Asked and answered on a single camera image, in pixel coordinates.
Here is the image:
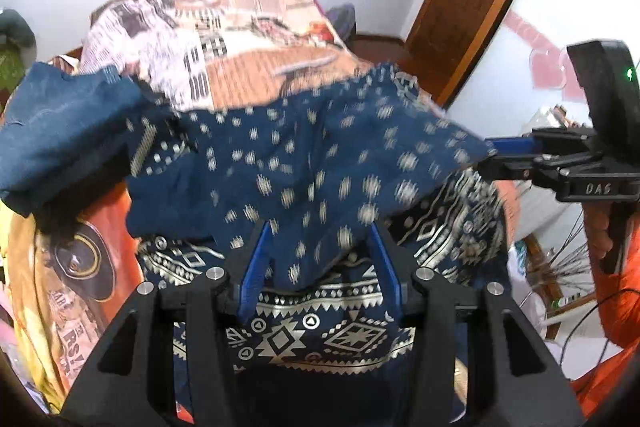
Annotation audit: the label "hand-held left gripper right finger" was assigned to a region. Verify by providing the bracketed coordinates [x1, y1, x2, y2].
[369, 222, 586, 427]

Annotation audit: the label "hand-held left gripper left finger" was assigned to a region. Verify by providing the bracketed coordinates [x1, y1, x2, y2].
[60, 219, 273, 427]

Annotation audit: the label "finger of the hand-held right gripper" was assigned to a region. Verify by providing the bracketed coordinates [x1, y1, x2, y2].
[474, 156, 568, 188]
[482, 129, 598, 160]

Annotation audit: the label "navy patterned hooded jacket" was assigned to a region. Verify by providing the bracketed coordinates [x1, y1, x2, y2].
[125, 62, 506, 427]

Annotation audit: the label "person's right forearm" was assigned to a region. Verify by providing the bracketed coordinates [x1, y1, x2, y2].
[570, 207, 640, 418]

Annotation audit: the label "person's right hand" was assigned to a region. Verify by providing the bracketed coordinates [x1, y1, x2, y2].
[582, 202, 613, 268]

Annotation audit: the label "pink heart sticker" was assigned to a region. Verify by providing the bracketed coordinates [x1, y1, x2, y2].
[502, 9, 586, 100]

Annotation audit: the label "printed blanket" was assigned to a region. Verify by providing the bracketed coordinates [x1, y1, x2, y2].
[10, 0, 521, 427]

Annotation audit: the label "grey backpack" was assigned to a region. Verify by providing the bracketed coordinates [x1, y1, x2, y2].
[325, 4, 357, 40]

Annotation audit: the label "blue jeans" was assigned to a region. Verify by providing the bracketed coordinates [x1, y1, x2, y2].
[0, 62, 171, 218]

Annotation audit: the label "green patterned cloth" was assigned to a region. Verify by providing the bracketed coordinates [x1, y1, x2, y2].
[0, 47, 26, 108]

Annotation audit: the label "grey jacket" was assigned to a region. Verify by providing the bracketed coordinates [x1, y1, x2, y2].
[0, 9, 38, 58]

